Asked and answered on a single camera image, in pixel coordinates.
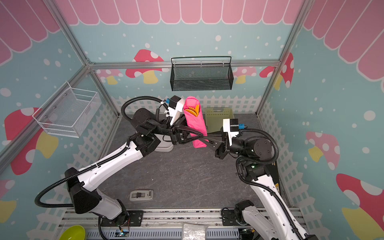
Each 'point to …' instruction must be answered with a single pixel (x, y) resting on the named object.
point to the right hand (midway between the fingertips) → (199, 139)
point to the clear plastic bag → (191, 231)
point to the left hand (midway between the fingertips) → (204, 137)
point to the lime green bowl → (75, 232)
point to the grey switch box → (141, 195)
